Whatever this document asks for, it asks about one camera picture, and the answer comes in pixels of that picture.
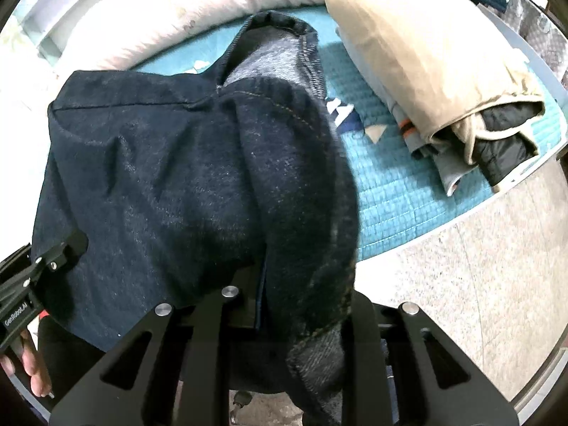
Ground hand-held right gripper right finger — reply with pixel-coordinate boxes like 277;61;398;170
342;292;520;426

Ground person's black clothing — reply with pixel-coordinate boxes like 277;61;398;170
38;313;109;404

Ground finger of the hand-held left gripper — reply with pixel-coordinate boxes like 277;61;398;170
0;230;89;313

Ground beige folded garment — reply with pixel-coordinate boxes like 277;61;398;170
324;0;546;167

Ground black folded garment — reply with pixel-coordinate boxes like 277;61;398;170
473;104;540;185

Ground grey folded garment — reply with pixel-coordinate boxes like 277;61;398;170
335;27;480;196

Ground pale pink pillow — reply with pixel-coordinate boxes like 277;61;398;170
35;0;342;76

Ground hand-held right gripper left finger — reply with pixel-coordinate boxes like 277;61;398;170
49;268;267;426

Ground dark denim jacket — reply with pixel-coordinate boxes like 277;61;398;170
31;12;360;426

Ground teal quilted blanket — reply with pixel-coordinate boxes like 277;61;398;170
133;4;568;262

